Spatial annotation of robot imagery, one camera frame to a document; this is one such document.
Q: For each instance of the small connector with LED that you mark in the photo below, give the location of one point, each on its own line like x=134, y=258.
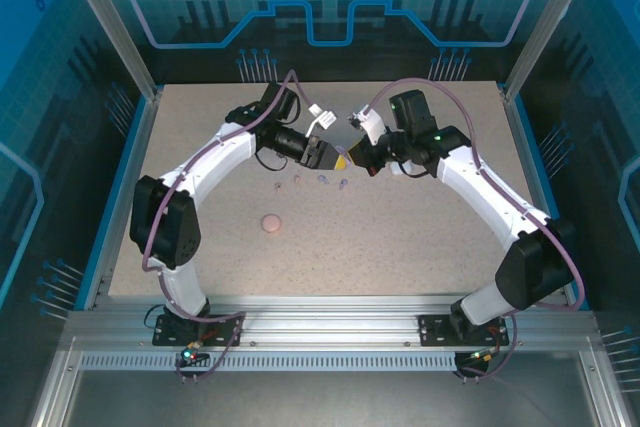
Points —
x=189, y=355
x=484, y=356

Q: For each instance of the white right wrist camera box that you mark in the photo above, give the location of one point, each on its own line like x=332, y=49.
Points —
x=370, y=122

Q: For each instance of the aluminium frame post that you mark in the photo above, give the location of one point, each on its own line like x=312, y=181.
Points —
x=105, y=7
x=550, y=9

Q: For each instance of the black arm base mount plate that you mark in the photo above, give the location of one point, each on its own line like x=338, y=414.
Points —
x=220, y=334
x=432, y=329

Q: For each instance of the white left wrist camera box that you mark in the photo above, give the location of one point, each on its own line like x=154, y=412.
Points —
x=324, y=119

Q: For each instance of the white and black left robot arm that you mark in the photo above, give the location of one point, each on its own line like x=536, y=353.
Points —
x=210, y=157

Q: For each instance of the pink round charging case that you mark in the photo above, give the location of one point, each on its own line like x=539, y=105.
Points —
x=272, y=224

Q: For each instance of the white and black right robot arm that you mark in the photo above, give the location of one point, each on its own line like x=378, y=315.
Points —
x=480, y=187

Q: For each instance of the aluminium extrusion rail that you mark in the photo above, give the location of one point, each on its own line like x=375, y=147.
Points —
x=330, y=322

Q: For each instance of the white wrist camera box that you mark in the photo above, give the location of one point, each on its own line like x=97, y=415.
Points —
x=370, y=122
x=324, y=119

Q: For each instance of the printed blue side panel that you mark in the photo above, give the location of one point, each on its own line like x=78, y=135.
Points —
x=40, y=97
x=600, y=97

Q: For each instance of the blue table edge rail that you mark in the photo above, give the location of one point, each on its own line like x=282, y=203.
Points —
x=114, y=197
x=533, y=147

